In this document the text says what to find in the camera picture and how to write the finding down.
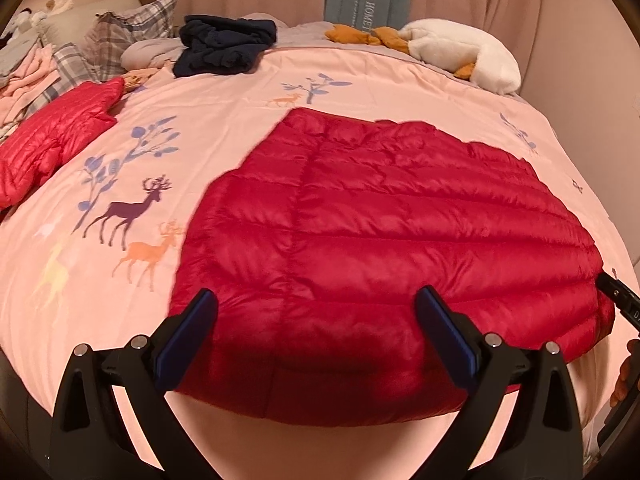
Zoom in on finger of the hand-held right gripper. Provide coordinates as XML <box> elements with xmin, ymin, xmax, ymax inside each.
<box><xmin>597</xmin><ymin>270</ymin><xmax>625</xmax><ymax>308</ymax></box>

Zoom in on pink deer-print duvet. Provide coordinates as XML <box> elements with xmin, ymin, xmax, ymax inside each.
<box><xmin>0</xmin><ymin>42</ymin><xmax>640</xmax><ymax>480</ymax></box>

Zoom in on plaid pillow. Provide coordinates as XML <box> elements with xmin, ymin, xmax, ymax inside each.
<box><xmin>22</xmin><ymin>42</ymin><xmax>102</xmax><ymax>113</ymax></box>
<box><xmin>81</xmin><ymin>0</ymin><xmax>183</xmax><ymax>84</ymax></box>

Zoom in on peach printed cloth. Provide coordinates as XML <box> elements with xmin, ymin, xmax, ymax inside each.
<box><xmin>121</xmin><ymin>69</ymin><xmax>164</xmax><ymax>95</ymax></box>

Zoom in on bright red down jacket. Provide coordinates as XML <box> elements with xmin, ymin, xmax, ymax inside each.
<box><xmin>0</xmin><ymin>76</ymin><xmax>126</xmax><ymax>209</ymax></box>

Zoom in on person's right hand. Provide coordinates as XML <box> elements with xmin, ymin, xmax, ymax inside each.
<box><xmin>610</xmin><ymin>339</ymin><xmax>640</xmax><ymax>409</ymax></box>

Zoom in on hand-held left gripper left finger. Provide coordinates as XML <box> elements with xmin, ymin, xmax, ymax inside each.
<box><xmin>50</xmin><ymin>287</ymin><xmax>219</xmax><ymax>480</ymax></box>

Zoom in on white goose plush toy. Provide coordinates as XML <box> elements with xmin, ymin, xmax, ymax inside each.
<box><xmin>325</xmin><ymin>18</ymin><xmax>522</xmax><ymax>96</ymax></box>

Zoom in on navy blue garment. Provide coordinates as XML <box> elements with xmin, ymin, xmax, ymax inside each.
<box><xmin>172</xmin><ymin>16</ymin><xmax>278</xmax><ymax>80</ymax></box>

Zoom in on black and white plush toy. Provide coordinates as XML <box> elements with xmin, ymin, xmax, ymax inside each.
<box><xmin>9</xmin><ymin>7</ymin><xmax>42</xmax><ymax>33</ymax></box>

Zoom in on dark red down jacket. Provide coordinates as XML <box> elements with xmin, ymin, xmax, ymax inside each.
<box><xmin>169</xmin><ymin>107</ymin><xmax>617</xmax><ymax>427</ymax></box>

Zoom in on grey folded garment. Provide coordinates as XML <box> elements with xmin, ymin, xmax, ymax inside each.
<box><xmin>0</xmin><ymin>27</ymin><xmax>47</xmax><ymax>77</ymax></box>

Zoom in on grey cloth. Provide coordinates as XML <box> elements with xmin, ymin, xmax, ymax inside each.
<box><xmin>122</xmin><ymin>35</ymin><xmax>190</xmax><ymax>72</ymax></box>

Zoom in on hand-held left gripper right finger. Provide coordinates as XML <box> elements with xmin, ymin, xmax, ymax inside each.
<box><xmin>416</xmin><ymin>285</ymin><xmax>585</xmax><ymax>480</ymax></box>

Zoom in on beige pillow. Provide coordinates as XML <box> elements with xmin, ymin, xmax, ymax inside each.
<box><xmin>39</xmin><ymin>0</ymin><xmax>142</xmax><ymax>47</ymax></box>

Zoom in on pile of pink clothes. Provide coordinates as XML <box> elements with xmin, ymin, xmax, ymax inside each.
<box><xmin>0</xmin><ymin>45</ymin><xmax>60</xmax><ymax>142</ymax></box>

